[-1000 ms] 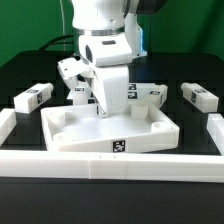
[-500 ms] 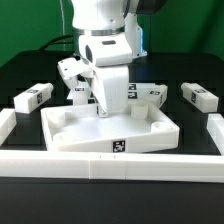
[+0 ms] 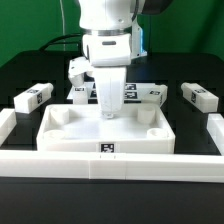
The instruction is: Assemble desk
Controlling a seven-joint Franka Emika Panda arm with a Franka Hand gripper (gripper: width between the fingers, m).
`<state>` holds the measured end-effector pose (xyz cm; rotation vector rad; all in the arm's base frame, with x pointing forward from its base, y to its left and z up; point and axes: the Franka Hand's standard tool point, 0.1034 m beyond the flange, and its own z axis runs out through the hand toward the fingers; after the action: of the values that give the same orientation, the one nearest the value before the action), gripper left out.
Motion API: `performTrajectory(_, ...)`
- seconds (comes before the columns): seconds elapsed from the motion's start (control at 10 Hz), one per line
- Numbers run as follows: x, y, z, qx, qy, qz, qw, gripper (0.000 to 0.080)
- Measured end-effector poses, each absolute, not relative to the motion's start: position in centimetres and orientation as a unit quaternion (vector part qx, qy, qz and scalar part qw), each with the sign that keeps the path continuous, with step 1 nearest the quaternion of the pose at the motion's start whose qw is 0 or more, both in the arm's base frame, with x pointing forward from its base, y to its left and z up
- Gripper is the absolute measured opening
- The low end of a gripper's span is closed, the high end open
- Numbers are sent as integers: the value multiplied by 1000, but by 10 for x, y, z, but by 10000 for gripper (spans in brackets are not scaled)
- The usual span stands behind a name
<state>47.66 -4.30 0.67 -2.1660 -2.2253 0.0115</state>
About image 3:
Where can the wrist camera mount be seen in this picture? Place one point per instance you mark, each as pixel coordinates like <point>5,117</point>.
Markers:
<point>77,68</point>

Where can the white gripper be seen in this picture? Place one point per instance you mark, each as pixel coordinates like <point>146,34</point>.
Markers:
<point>109,57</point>

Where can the white desk tabletop tray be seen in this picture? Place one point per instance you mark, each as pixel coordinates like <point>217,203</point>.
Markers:
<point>136,129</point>

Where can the white U-shaped fence frame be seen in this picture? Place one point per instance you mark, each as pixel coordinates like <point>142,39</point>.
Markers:
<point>165,167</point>

